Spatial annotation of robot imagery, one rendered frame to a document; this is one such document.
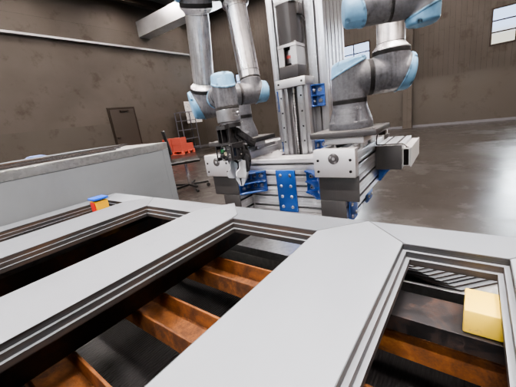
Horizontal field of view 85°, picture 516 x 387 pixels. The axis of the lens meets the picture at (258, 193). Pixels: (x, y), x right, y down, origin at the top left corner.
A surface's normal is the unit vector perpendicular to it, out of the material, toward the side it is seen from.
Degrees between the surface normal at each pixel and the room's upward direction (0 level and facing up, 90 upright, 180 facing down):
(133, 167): 90
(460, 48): 90
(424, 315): 0
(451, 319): 0
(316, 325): 0
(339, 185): 90
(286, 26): 90
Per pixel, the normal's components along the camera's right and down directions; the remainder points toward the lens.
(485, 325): -0.59, 0.29
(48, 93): 0.82, 0.04
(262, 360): -0.13, -0.96
